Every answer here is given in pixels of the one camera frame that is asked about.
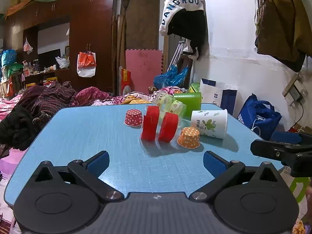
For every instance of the black television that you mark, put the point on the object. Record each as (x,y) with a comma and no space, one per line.
(49,56)

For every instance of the black wall charger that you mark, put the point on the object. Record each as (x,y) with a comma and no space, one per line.
(296,93)

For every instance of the green plastic box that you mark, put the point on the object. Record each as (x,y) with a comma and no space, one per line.
(189,100)

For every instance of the blue plastic bag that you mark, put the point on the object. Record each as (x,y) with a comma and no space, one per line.
(171,76)

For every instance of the brown hanging bag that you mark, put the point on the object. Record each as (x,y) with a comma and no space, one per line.
(280,26)

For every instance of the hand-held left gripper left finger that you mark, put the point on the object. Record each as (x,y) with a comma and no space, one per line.
(98,163)

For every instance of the large blue plastic sack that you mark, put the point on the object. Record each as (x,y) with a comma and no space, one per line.
(8,57)

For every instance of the brown wooden wardrobe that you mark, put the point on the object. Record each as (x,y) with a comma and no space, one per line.
(80,29)

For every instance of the brown wooden board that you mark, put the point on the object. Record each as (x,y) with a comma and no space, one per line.
(141,22)

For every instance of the white hooded jacket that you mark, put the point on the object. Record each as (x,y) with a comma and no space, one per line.
(181,2)

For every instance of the red and yellow bag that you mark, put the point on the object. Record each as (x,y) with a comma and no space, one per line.
(125,81)

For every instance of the pink floral bedding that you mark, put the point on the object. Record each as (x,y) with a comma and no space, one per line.
(4,165)

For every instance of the pink foam mat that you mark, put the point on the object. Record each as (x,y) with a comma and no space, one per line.
(143,68)

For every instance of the pile of plaid clothes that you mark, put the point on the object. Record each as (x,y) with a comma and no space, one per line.
(56,97)

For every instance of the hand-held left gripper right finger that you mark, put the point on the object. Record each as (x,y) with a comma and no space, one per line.
(214,163)

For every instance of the orange polka dot paper cup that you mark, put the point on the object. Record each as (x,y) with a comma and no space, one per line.
(189,138)

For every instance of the red polka dot paper cup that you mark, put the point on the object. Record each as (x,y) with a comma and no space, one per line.
(133,118)

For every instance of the white and blue paper bag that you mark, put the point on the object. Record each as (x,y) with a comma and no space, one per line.
(219,95)

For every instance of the metal crutches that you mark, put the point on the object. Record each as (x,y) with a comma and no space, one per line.
(176,53)

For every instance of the black cloth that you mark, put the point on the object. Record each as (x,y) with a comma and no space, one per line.
(15,129)

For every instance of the black hanging garment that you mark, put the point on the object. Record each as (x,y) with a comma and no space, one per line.
(189,26)

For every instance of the white hanging plastic bag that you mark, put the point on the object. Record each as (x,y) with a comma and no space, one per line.
(28,46)

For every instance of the orange and white plastic bag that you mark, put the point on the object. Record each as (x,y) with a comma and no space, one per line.
(86,63)

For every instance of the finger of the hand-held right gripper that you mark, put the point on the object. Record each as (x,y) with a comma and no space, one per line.
(285,137)
(270,149)

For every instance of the white cup with leaf print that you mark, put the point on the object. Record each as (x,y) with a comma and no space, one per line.
(210,124)

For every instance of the clear cup with red band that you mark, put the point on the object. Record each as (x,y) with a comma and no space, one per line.
(168,127)
(150,124)

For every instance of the blue tote bag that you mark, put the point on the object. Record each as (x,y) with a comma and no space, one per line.
(258,120)

